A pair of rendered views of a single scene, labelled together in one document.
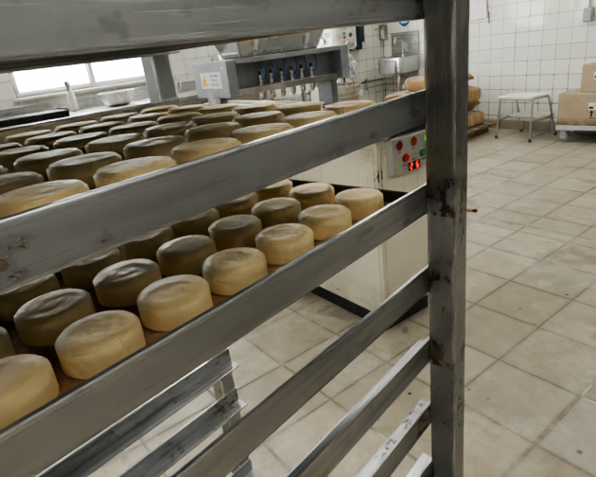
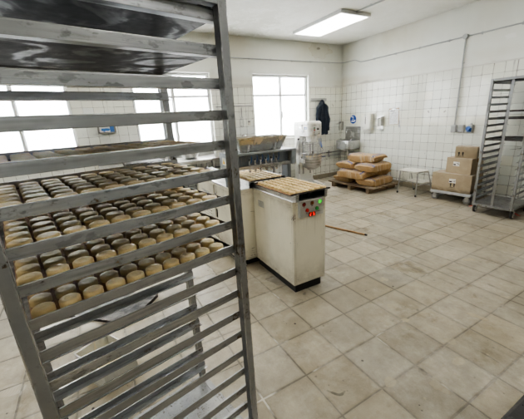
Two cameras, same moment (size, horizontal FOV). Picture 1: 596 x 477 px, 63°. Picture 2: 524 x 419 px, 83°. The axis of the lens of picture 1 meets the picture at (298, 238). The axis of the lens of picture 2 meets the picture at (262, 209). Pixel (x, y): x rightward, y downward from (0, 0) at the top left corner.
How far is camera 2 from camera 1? 66 cm
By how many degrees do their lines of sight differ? 8
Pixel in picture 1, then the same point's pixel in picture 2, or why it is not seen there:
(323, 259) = (190, 263)
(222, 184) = (161, 248)
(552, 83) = (432, 164)
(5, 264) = (118, 262)
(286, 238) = (186, 257)
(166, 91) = not seen: hidden behind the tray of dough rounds
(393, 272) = (299, 263)
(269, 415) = (171, 299)
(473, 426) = (318, 342)
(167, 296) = (151, 268)
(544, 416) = (353, 342)
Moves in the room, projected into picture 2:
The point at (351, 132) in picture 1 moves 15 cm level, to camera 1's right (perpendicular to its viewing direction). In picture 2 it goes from (201, 234) to (247, 234)
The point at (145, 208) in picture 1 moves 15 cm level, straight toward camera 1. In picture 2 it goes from (144, 253) to (133, 279)
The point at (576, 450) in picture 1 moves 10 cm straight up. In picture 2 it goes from (361, 359) to (362, 346)
